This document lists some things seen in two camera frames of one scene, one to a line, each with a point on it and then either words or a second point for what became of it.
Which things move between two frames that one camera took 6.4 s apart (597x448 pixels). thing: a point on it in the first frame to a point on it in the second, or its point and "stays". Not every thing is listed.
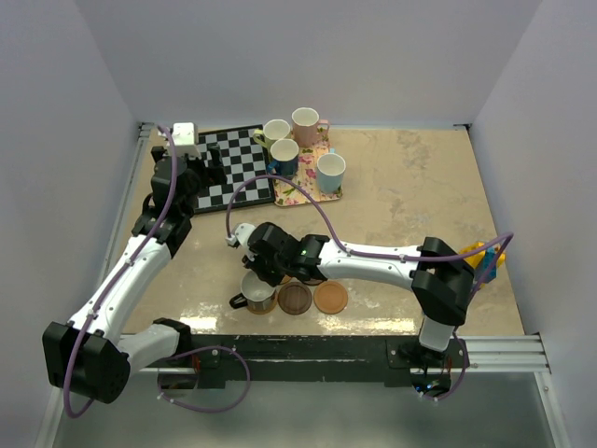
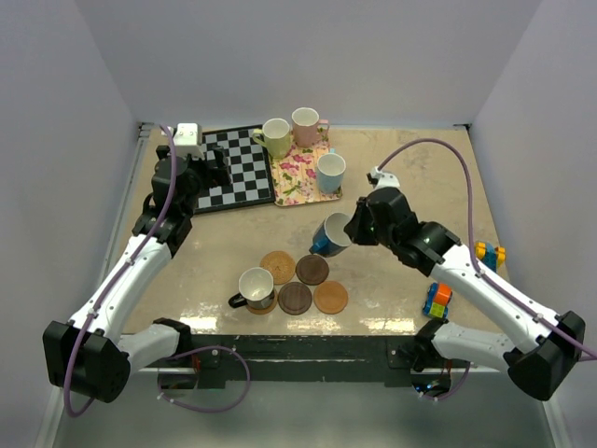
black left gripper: [215, 173] stays
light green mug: [273, 130] stays
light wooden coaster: [275, 303] stays
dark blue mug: [284, 155] to [329, 237]
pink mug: [305, 122] stays
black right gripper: [252, 260] to [354, 228]
